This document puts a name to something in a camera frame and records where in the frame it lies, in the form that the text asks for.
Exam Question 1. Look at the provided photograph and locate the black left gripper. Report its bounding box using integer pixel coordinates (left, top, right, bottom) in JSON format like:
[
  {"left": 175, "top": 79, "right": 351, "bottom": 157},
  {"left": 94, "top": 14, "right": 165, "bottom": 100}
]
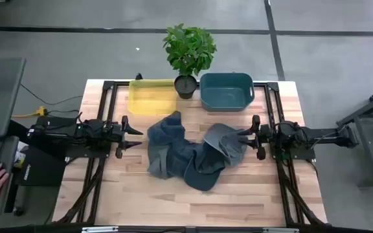
[{"left": 101, "top": 115, "right": 144, "bottom": 159}]

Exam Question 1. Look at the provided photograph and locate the yellow power cord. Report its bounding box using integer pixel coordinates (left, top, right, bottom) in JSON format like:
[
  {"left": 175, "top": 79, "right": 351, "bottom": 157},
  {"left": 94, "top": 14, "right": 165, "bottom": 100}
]
[{"left": 11, "top": 105, "right": 49, "bottom": 119}]

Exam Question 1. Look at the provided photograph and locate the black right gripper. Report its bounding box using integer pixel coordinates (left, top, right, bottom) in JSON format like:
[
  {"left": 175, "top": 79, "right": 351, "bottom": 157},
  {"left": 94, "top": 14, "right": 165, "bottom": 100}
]
[{"left": 237, "top": 115, "right": 282, "bottom": 161}]

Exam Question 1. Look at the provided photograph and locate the potted green plant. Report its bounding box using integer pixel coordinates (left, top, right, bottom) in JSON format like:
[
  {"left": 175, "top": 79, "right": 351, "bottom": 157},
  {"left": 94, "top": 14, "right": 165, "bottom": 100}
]
[{"left": 163, "top": 23, "right": 218, "bottom": 100}]

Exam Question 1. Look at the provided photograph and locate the yellow plastic bin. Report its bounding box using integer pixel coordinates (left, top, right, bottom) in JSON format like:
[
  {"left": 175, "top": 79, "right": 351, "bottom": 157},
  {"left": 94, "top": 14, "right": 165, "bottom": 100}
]
[{"left": 127, "top": 79, "right": 178, "bottom": 117}]

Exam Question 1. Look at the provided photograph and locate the dark blue baseball cap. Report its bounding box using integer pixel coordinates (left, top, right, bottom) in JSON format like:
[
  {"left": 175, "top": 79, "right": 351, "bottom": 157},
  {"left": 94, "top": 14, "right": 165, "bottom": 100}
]
[
  {"left": 182, "top": 141, "right": 227, "bottom": 192},
  {"left": 146, "top": 110, "right": 191, "bottom": 153}
]

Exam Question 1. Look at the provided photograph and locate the black Trossen controller box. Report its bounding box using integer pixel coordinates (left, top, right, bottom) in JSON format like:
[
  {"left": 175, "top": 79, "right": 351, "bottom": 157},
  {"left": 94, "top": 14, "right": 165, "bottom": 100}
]
[{"left": 16, "top": 115, "right": 78, "bottom": 188}]

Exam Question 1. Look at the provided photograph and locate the black floor cable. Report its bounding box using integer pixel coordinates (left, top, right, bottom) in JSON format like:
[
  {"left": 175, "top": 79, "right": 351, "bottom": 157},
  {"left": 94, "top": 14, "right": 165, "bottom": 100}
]
[{"left": 19, "top": 83, "right": 84, "bottom": 107}]

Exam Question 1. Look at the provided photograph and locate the silver metal bracket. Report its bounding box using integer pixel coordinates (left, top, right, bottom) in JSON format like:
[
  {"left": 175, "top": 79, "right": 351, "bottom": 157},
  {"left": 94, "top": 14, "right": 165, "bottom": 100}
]
[
  {"left": 82, "top": 226, "right": 119, "bottom": 233},
  {"left": 263, "top": 227, "right": 300, "bottom": 233}
]

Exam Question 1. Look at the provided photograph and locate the teal plastic bin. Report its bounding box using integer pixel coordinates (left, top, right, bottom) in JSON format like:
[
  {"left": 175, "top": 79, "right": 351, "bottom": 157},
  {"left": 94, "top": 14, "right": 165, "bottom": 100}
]
[{"left": 199, "top": 72, "right": 256, "bottom": 113}]

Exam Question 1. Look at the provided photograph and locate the grey metal cart frame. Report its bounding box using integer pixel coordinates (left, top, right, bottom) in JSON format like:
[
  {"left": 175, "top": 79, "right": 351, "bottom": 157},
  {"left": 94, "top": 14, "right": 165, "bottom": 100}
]
[{"left": 335, "top": 82, "right": 373, "bottom": 189}]

